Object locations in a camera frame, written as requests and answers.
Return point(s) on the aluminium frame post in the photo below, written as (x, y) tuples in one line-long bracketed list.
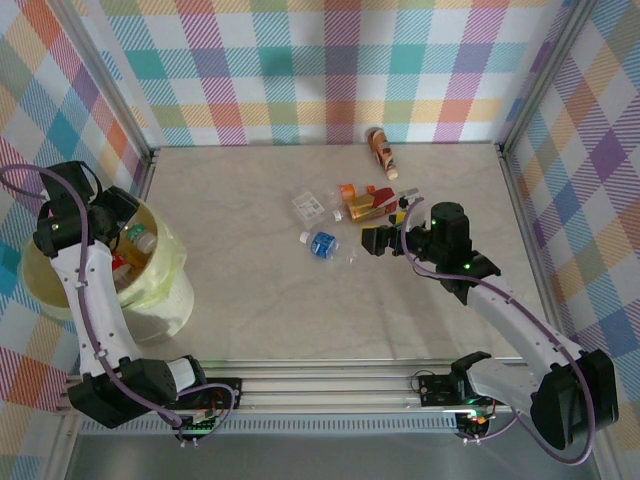
[(545, 75), (105, 80)]

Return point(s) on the small electronics board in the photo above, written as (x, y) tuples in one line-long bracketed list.
[(475, 422), (195, 425)]

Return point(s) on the cream round plastic bin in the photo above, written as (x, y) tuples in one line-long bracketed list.
[(160, 315)]

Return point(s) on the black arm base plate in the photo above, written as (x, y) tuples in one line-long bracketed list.
[(435, 390), (225, 392)]

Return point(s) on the gold label bottle white cap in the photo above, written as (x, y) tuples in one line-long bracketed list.
[(367, 210)]

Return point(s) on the yellow-green bin liner bag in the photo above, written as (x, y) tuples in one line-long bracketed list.
[(172, 255)]

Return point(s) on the red carton white stripe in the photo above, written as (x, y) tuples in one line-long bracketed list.
[(385, 195)]

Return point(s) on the clear bottle bright orange label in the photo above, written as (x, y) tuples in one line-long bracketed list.
[(346, 192)]

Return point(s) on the brown label bottle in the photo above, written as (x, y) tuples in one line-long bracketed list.
[(382, 152)]

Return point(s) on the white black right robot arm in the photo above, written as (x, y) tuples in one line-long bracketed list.
[(510, 315)]

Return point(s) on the clear bottle blue label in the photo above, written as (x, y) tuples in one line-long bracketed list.
[(321, 245)]

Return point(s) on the clear square plastic package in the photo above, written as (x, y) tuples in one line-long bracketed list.
[(310, 207)]

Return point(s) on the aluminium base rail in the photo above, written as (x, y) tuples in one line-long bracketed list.
[(325, 392)]

